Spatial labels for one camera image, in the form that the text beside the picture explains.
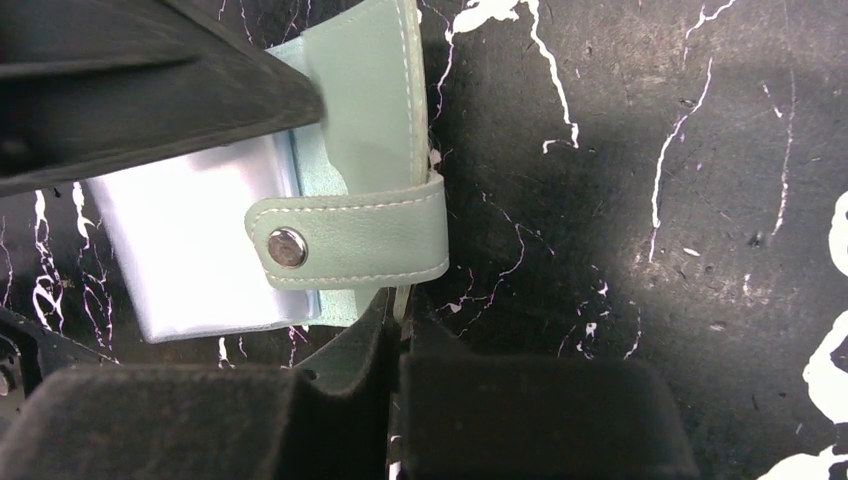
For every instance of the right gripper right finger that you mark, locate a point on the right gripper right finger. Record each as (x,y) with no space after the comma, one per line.
(465,415)

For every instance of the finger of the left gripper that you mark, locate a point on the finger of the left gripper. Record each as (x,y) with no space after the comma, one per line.
(93,87)

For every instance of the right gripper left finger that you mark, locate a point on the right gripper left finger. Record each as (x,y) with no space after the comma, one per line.
(325,418)

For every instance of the mint green card holder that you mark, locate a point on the mint green card holder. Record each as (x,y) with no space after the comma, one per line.
(299,227)

